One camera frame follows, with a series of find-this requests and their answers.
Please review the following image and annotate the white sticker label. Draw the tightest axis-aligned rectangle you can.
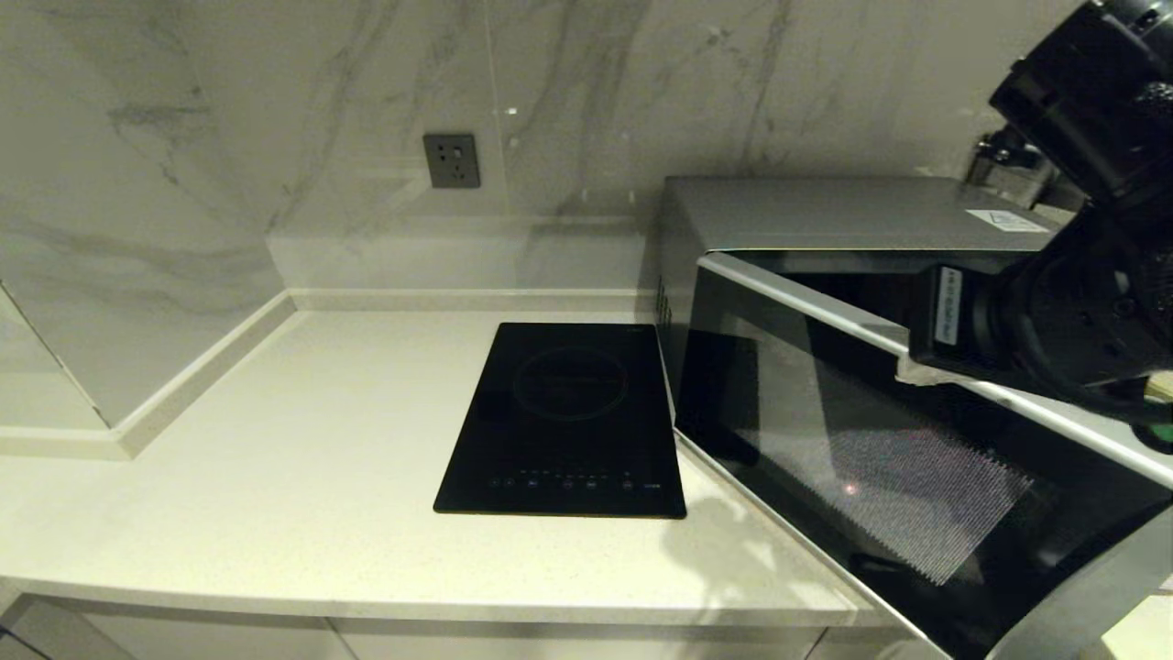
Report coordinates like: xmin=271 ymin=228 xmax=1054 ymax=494
xmin=966 ymin=209 xmax=1050 ymax=233

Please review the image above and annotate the black glass microwave door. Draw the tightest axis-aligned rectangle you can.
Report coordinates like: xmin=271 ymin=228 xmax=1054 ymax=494
xmin=674 ymin=252 xmax=1173 ymax=660

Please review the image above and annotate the beige cabinet door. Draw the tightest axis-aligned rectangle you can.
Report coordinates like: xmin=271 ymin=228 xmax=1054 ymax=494
xmin=82 ymin=612 xmax=358 ymax=660
xmin=328 ymin=619 xmax=826 ymax=660
xmin=806 ymin=625 xmax=945 ymax=660

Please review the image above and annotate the beige cabinet corner panel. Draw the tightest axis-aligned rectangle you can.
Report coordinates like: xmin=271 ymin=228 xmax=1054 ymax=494
xmin=0 ymin=596 xmax=138 ymax=660

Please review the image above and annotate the grey wall socket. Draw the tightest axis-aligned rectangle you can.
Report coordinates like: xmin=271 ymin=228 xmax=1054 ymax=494
xmin=422 ymin=134 xmax=481 ymax=190

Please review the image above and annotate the black induction cooktop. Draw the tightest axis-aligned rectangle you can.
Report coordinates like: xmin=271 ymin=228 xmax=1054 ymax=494
xmin=433 ymin=321 xmax=688 ymax=520

